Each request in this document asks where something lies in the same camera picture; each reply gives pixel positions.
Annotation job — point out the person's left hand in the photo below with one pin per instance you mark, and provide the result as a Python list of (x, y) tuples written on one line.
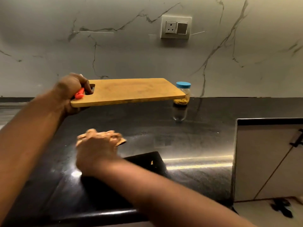
[(67, 88)]

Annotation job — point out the person's right hand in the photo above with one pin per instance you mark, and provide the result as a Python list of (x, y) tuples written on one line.
[(97, 156)]

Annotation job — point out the orange checked cloth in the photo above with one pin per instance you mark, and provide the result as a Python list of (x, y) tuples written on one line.
[(120, 141)]

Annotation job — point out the wooden cutting board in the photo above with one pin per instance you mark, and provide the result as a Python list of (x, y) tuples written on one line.
[(132, 90)]

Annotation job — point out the blue-lidded plastic jar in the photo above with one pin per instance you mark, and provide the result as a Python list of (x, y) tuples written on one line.
[(185, 90)]

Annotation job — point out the blue jar lid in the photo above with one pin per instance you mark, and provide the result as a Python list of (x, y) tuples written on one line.
[(183, 85)]

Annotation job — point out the person's left forearm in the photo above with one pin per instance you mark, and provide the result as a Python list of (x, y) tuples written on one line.
[(26, 139)]

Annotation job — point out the beige cabinet door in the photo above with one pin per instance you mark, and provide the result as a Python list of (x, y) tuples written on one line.
[(265, 163)]

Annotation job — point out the grey wall switch plate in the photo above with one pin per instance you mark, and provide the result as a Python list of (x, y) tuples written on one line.
[(176, 27)]

